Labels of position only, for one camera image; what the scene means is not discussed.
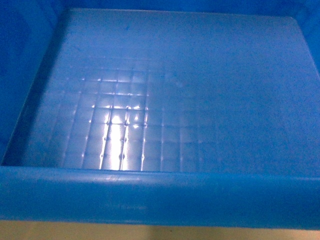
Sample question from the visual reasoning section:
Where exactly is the large blue plastic crate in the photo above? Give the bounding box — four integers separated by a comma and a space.
0, 0, 320, 230

